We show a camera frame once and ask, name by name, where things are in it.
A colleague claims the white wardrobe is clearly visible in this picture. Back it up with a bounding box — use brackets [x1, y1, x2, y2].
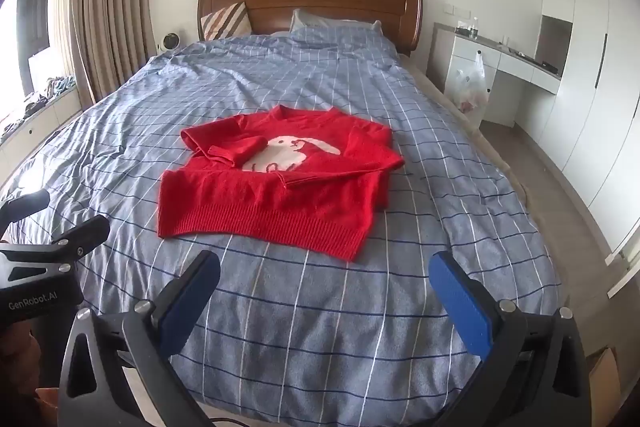
[527, 0, 640, 265]

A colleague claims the pile of clothes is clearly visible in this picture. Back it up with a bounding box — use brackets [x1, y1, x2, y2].
[0, 76, 77, 132]

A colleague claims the blue checked duvet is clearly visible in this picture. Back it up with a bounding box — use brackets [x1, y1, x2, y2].
[0, 23, 563, 427]

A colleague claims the striped cushion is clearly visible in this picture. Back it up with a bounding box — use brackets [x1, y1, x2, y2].
[201, 2, 252, 42]

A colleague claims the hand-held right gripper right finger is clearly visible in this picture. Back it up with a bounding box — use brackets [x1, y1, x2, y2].
[428, 251, 593, 427]

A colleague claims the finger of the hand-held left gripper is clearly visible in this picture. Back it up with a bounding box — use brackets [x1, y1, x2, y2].
[0, 189, 51, 228]
[0, 215, 111, 280]

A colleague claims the window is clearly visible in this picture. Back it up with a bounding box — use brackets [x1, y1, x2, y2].
[0, 0, 57, 105]

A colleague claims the cardboard box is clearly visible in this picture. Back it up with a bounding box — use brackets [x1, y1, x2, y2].
[584, 346, 622, 410]

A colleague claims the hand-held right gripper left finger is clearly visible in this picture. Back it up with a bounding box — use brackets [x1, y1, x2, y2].
[59, 250, 222, 427]

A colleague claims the clear plastic bag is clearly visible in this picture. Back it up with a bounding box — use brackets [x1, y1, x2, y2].
[450, 52, 489, 116]

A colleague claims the beige bed base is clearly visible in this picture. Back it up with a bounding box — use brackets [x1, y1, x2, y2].
[400, 54, 536, 214]

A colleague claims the brown curtain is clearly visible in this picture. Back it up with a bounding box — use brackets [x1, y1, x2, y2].
[70, 0, 157, 108]

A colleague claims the white dressing desk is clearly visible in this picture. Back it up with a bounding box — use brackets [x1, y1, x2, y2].
[429, 23, 563, 128]

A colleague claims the black cable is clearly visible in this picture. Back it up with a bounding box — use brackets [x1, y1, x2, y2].
[200, 416, 253, 427]

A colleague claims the red knitted sweater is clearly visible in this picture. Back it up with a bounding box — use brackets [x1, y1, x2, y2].
[157, 104, 406, 263]

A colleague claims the sheer beige curtain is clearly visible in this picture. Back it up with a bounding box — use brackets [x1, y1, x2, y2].
[47, 0, 96, 108]

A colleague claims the white window bench cabinet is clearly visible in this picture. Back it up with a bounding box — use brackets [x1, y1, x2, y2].
[0, 79, 83, 175]

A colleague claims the blue checked pillow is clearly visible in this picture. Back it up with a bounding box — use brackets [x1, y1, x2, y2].
[289, 8, 383, 38]

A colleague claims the small round white fan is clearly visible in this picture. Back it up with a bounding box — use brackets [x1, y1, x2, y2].
[156, 33, 182, 56]

